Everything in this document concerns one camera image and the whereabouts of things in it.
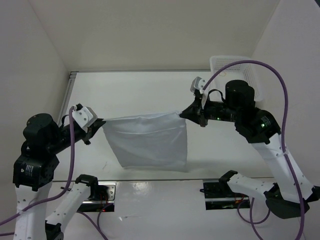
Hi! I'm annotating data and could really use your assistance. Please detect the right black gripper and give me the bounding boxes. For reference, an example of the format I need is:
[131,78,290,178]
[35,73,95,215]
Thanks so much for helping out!
[179,92,240,126]

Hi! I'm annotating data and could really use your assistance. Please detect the white skirt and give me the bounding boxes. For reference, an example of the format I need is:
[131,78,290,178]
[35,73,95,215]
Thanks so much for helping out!
[102,111,188,172]

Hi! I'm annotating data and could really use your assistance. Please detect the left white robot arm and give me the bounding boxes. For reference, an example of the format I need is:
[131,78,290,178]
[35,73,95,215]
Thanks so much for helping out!
[13,113,105,240]

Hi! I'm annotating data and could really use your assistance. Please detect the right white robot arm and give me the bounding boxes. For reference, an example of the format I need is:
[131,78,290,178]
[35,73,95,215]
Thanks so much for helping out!
[180,77,320,219]

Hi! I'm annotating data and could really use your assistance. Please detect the white perforated plastic basket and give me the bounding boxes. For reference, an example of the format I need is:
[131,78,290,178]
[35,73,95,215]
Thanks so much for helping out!
[209,55,264,102]

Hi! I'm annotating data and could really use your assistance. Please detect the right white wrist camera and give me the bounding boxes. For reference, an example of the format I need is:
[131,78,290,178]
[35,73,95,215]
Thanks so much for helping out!
[190,76,207,94]

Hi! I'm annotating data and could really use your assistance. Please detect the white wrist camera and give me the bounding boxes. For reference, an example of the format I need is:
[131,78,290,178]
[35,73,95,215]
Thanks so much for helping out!
[72,103,98,131]
[190,76,207,94]

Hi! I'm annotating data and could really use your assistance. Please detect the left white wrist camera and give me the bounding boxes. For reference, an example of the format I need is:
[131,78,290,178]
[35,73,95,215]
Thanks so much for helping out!
[72,103,98,131]

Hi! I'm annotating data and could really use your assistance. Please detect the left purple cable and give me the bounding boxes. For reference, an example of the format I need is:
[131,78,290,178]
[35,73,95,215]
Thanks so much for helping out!
[0,106,108,240]

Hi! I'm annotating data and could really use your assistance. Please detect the purple cable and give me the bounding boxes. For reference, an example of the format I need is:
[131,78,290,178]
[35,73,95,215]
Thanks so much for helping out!
[0,106,108,240]
[202,60,311,240]

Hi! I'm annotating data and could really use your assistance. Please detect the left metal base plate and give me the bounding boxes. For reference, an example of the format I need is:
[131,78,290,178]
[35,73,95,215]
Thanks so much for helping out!
[78,181,116,213]

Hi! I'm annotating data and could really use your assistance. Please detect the metal base plate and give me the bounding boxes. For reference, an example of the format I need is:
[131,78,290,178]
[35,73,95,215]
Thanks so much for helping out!
[199,180,251,211]
[78,181,116,213]

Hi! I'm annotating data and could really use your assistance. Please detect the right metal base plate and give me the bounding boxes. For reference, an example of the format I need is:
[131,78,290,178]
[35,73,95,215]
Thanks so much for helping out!
[199,180,251,211]

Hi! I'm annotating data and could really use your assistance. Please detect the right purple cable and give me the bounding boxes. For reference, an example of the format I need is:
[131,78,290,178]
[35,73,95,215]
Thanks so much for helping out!
[202,60,311,240]

